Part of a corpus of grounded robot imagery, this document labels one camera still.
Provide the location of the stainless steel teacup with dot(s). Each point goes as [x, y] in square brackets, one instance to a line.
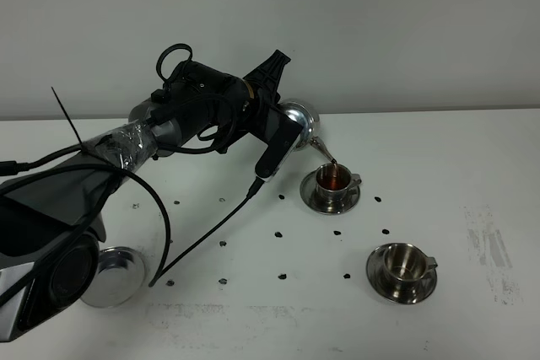
[334, 181]
[404, 264]

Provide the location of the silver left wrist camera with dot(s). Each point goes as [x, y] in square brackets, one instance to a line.
[281, 134]

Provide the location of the steel teapot saucer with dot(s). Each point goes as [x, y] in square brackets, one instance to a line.
[120, 273]

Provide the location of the stainless steel saucer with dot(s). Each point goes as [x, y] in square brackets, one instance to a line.
[409, 295]
[329, 202]

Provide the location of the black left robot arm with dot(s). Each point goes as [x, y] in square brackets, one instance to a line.
[51, 225]

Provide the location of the far stainless steel teacup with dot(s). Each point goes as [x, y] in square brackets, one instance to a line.
[334, 181]

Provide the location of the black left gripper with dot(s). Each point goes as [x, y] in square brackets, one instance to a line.
[264, 81]

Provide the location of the stainless steel teapot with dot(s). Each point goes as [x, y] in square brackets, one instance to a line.
[306, 115]

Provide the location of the near stainless steel teacup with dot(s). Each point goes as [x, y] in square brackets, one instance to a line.
[404, 264]

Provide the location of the near stainless steel saucer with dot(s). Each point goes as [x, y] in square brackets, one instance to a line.
[409, 295]

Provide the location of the far stainless steel saucer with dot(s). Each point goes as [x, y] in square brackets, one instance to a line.
[329, 202]

